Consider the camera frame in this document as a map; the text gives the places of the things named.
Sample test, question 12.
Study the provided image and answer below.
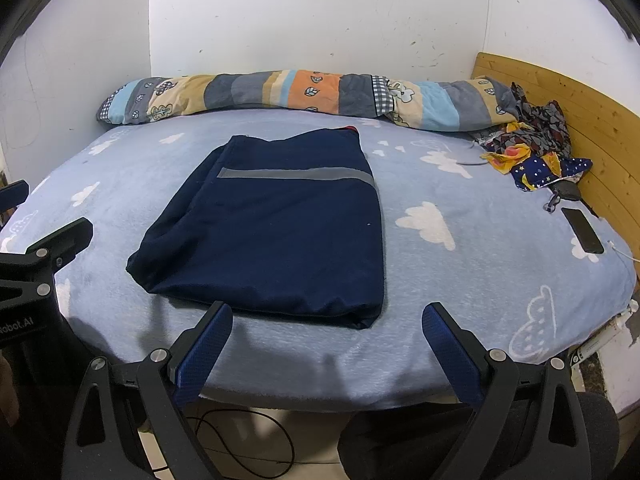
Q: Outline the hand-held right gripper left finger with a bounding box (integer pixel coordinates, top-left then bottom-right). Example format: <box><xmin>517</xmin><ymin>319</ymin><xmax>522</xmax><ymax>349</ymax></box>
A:
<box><xmin>62</xmin><ymin>300</ymin><xmax>234</xmax><ymax>480</ymax></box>

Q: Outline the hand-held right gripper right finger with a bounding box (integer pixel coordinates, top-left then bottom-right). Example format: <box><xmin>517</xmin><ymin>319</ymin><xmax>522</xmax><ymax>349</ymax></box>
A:
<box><xmin>421</xmin><ymin>302</ymin><xmax>593</xmax><ymax>480</ymax></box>

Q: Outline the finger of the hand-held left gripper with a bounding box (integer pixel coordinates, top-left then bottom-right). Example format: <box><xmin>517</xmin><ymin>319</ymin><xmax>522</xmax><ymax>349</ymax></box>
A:
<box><xmin>0</xmin><ymin>217</ymin><xmax>94</xmax><ymax>306</ymax></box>
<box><xmin>0</xmin><ymin>179</ymin><xmax>31</xmax><ymax>218</ymax></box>

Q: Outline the navy work jacket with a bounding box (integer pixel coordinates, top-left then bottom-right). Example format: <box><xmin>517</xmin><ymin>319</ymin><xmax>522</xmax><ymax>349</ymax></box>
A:
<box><xmin>126</xmin><ymin>125</ymin><xmax>388</xmax><ymax>331</ymax></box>

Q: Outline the light blue cloud bed sheet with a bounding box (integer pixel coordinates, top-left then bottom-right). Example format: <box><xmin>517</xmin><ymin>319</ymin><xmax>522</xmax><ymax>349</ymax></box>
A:
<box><xmin>0</xmin><ymin>107</ymin><xmax>638</xmax><ymax>413</ymax></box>

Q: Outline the black phone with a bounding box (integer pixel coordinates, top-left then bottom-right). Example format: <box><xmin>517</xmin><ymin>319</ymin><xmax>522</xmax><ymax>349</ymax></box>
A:
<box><xmin>561</xmin><ymin>206</ymin><xmax>606</xmax><ymax>255</ymax></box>

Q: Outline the navy star print cloth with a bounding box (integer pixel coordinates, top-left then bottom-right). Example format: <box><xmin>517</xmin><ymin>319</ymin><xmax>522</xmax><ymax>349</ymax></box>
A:
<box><xmin>510</xmin><ymin>152</ymin><xmax>593</xmax><ymax>194</ymax></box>

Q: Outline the dark grey cloth bundle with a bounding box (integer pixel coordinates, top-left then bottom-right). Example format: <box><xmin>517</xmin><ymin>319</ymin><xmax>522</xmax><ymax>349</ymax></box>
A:
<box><xmin>550</xmin><ymin>177</ymin><xmax>581</xmax><ymax>201</ymax></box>

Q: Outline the yellow floral cloth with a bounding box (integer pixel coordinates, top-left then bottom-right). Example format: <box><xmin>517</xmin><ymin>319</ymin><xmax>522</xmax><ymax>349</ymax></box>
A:
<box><xmin>480</xmin><ymin>122</ymin><xmax>566</xmax><ymax>178</ymax></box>

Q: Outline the grey red patterned cloth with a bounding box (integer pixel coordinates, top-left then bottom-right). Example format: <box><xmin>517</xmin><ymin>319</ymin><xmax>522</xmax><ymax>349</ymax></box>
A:
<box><xmin>475</xmin><ymin>82</ymin><xmax>572</xmax><ymax>156</ymax></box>

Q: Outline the wooden headboard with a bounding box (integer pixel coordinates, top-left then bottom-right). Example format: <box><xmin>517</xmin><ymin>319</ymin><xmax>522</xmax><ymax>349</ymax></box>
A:
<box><xmin>470</xmin><ymin>51</ymin><xmax>640</xmax><ymax>281</ymax></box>

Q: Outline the rolled patchwork quilt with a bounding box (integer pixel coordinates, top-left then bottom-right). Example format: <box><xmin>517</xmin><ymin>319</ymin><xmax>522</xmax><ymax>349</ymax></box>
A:
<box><xmin>96</xmin><ymin>70</ymin><xmax>521</xmax><ymax>133</ymax></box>

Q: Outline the black floor cable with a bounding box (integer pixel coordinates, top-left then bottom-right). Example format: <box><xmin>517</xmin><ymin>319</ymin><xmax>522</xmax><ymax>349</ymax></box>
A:
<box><xmin>192</xmin><ymin>407</ymin><xmax>296</xmax><ymax>478</ymax></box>

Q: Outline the grey cord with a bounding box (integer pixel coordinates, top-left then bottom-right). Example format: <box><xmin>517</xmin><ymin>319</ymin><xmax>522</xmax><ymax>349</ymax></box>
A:
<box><xmin>457</xmin><ymin>139</ymin><xmax>483</xmax><ymax>167</ymax></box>

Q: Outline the white charging cable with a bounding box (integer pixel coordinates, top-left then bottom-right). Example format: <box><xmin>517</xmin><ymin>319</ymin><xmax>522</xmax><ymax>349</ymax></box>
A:
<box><xmin>607</xmin><ymin>240</ymin><xmax>640</xmax><ymax>263</ymax></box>

